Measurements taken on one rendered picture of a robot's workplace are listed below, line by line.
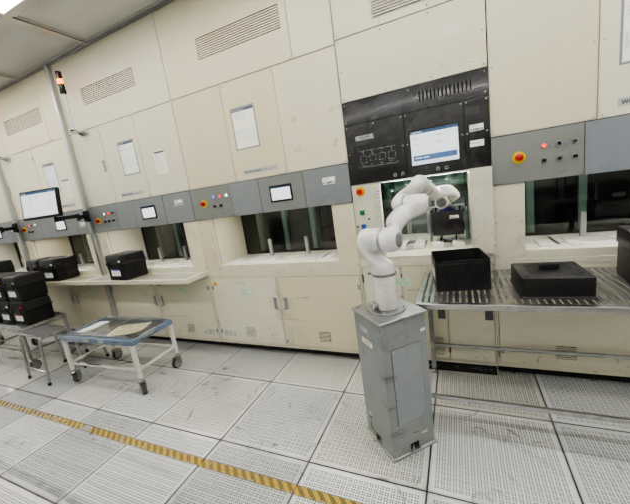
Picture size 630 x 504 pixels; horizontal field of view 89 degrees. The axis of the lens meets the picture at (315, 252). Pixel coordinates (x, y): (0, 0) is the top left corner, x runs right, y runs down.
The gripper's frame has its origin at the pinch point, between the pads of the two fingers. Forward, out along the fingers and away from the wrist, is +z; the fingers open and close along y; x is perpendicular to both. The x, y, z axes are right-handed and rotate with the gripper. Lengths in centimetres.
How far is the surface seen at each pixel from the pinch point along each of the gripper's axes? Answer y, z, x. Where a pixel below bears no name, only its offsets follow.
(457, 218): 7.3, -7.9, -14.3
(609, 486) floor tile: 69, -103, -121
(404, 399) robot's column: -13, -115, -89
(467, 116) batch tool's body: 18, -32, 49
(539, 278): 47, -82, -35
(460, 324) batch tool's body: 8, -32, -85
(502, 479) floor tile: 29, -114, -121
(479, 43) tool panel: 25, -31, 87
